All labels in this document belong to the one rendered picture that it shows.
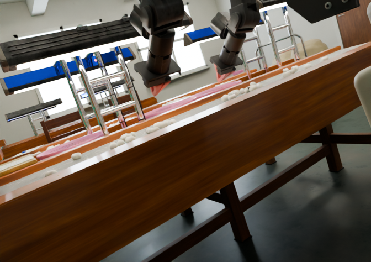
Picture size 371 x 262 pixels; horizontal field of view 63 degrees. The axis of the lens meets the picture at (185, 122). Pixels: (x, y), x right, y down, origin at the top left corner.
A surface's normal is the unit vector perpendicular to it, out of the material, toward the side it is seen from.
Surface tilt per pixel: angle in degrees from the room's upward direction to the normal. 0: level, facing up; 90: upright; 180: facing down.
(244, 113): 90
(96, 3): 90
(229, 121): 90
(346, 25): 90
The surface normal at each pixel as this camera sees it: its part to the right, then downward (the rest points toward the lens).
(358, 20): -0.81, 0.34
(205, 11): 0.50, -0.04
